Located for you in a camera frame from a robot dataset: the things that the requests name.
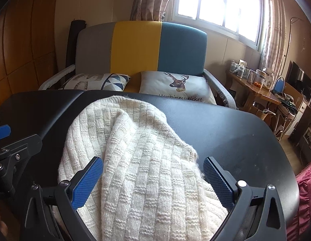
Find cream knitted sweater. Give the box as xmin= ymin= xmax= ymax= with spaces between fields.
xmin=58 ymin=96 xmax=227 ymax=240

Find brown wooden wardrobe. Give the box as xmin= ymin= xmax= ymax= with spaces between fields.
xmin=0 ymin=0 xmax=57 ymax=104

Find pink ruffled bedding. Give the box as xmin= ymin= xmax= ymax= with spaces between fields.
xmin=287 ymin=162 xmax=311 ymax=240

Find wooden side table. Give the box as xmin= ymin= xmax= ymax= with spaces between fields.
xmin=225 ymin=70 xmax=281 ymax=112

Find oranges on table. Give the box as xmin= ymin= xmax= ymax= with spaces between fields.
xmin=254 ymin=82 xmax=262 ymax=88

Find deer print pillow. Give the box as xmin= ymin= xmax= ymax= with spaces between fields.
xmin=140 ymin=71 xmax=216 ymax=104

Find geometric pattern pillow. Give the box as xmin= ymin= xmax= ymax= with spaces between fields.
xmin=62 ymin=74 xmax=131 ymax=91

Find blue chair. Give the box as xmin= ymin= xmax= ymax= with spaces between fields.
xmin=271 ymin=76 xmax=285 ymax=95

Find black television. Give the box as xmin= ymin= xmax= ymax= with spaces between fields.
xmin=286 ymin=62 xmax=311 ymax=98

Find grey yellow blue sofa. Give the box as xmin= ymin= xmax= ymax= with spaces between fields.
xmin=39 ymin=21 xmax=236 ymax=109

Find right checked curtain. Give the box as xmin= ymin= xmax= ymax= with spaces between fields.
xmin=259 ymin=0 xmax=286 ymax=78

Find checked curtain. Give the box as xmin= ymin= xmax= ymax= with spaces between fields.
xmin=259 ymin=0 xmax=286 ymax=78
xmin=130 ymin=0 xmax=179 ymax=22

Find left checked curtain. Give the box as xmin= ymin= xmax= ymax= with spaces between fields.
xmin=130 ymin=0 xmax=179 ymax=22

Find window with white frame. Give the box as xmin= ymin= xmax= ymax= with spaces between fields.
xmin=171 ymin=0 xmax=263 ymax=50

